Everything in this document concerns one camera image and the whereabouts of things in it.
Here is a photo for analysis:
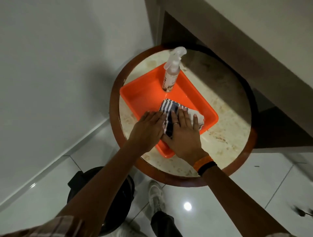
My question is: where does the black wristband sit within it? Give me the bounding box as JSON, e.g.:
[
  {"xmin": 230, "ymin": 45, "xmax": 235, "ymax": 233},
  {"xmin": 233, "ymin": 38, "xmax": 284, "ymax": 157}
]
[{"xmin": 197, "ymin": 161, "xmax": 218, "ymax": 177}]

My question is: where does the person's left hand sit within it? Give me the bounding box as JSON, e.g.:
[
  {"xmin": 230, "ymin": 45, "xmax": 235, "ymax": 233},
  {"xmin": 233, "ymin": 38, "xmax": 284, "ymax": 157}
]
[{"xmin": 127, "ymin": 110, "xmax": 168, "ymax": 153}]

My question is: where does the person's right hand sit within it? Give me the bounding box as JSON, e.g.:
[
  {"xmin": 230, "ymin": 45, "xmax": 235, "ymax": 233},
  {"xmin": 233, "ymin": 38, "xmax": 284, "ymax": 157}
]
[{"xmin": 162, "ymin": 108, "xmax": 209, "ymax": 165}]

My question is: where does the white shoe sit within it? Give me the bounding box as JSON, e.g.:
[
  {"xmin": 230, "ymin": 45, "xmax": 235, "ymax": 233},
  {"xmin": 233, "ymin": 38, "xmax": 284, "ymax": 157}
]
[{"xmin": 147, "ymin": 180, "xmax": 166, "ymax": 216}]

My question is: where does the round wooden rim table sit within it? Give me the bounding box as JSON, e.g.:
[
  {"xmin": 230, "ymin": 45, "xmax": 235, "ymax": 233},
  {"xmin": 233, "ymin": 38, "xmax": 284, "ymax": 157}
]
[{"xmin": 109, "ymin": 44, "xmax": 258, "ymax": 187}]

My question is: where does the black waste bin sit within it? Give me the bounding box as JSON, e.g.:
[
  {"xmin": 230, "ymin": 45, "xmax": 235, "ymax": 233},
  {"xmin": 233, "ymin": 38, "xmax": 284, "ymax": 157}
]
[{"xmin": 67, "ymin": 166, "xmax": 135, "ymax": 236}]

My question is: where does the person's right forearm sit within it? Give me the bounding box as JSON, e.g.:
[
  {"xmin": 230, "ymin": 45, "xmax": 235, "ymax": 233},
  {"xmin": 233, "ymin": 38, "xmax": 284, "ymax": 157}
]
[{"xmin": 202, "ymin": 166, "xmax": 291, "ymax": 237}]

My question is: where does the orange wristband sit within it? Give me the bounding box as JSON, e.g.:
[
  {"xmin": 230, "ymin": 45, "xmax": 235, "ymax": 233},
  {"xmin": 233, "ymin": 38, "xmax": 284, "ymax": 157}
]
[{"xmin": 193, "ymin": 155, "xmax": 214, "ymax": 172}]

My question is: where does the person's left forearm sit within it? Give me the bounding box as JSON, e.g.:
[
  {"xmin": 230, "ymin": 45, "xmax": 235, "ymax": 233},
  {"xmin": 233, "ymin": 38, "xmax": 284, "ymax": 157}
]
[{"xmin": 55, "ymin": 143, "xmax": 146, "ymax": 226}]

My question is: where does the black trouser leg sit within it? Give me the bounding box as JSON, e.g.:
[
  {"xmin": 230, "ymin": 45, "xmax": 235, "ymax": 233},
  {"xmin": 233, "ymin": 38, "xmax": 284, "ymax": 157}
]
[{"xmin": 150, "ymin": 211, "xmax": 183, "ymax": 237}]

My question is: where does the plaid shirt sleeve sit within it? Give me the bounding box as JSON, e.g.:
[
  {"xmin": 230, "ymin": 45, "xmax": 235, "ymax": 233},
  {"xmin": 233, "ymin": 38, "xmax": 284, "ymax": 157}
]
[{"xmin": 0, "ymin": 214, "xmax": 99, "ymax": 237}]

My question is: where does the blue white striped cloth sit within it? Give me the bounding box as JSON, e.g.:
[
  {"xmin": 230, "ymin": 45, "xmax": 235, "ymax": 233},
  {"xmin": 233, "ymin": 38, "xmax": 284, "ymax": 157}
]
[{"xmin": 160, "ymin": 99, "xmax": 205, "ymax": 139}]

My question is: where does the clear spray bottle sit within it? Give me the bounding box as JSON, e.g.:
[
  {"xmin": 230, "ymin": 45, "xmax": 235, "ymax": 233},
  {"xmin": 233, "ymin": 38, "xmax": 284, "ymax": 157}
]
[{"xmin": 162, "ymin": 46, "xmax": 187, "ymax": 93}]

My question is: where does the beige wooden furniture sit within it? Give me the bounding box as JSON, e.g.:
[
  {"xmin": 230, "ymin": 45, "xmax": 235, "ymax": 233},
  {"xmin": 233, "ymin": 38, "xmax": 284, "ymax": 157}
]
[{"xmin": 144, "ymin": 0, "xmax": 313, "ymax": 154}]

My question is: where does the orange plastic tray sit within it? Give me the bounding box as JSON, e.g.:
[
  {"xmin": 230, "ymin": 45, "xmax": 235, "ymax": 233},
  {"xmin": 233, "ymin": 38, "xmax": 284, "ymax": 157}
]
[{"xmin": 119, "ymin": 62, "xmax": 219, "ymax": 159}]

